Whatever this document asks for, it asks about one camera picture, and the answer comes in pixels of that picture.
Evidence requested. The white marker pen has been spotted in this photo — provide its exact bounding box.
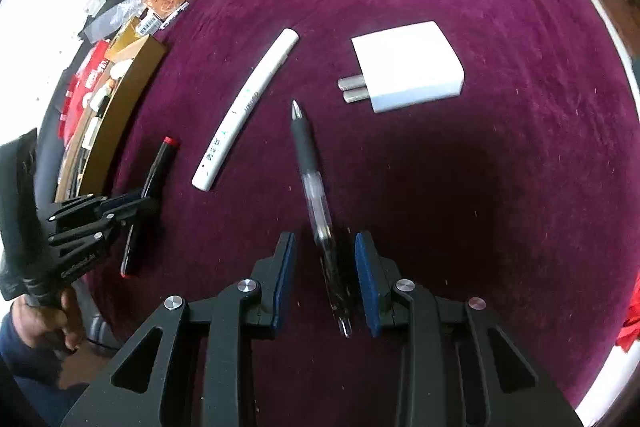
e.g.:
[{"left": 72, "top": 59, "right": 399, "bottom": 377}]
[{"left": 191, "top": 28, "right": 300, "bottom": 192}]

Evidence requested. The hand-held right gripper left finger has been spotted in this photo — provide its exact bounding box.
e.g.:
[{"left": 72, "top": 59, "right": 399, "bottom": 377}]
[{"left": 60, "top": 231, "right": 297, "bottom": 427}]

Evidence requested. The white wall charger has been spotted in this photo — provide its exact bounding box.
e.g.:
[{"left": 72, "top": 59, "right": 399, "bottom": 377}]
[{"left": 337, "top": 21, "right": 466, "bottom": 115}]

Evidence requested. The yellow cardboard box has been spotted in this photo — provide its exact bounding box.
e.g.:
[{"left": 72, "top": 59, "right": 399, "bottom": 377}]
[{"left": 105, "top": 17, "right": 151, "bottom": 62}]

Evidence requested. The cardboard box tray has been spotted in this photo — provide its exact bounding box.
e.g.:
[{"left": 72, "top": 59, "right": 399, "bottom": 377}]
[{"left": 54, "top": 19, "right": 168, "bottom": 202}]

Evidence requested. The red cloth bag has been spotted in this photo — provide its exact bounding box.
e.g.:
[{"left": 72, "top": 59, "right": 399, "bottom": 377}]
[{"left": 615, "top": 272, "right": 640, "bottom": 353}]

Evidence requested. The person's left forearm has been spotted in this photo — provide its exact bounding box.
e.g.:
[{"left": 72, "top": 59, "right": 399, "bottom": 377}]
[{"left": 0, "top": 312, "right": 96, "bottom": 427}]

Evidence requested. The red white print bag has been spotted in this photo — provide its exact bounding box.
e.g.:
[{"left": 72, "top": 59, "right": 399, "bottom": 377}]
[{"left": 57, "top": 39, "right": 113, "bottom": 138}]

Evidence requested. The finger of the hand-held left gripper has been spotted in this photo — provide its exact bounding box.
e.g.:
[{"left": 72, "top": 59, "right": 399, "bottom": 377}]
[
  {"left": 47, "top": 188, "right": 146, "bottom": 223},
  {"left": 47, "top": 198, "right": 160, "bottom": 250}
]

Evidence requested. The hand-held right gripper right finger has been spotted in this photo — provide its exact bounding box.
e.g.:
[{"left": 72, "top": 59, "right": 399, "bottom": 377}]
[{"left": 354, "top": 231, "right": 585, "bottom": 427}]

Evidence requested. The person's left hand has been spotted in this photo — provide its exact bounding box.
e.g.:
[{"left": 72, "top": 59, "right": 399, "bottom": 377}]
[{"left": 9, "top": 287, "right": 88, "bottom": 353}]

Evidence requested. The black marker red cap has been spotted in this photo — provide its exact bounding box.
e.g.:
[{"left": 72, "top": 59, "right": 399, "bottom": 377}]
[{"left": 120, "top": 136, "right": 180, "bottom": 279}]

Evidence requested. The clear pen black grip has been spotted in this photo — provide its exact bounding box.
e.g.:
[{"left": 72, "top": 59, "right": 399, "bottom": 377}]
[{"left": 291, "top": 99, "right": 353, "bottom": 339}]

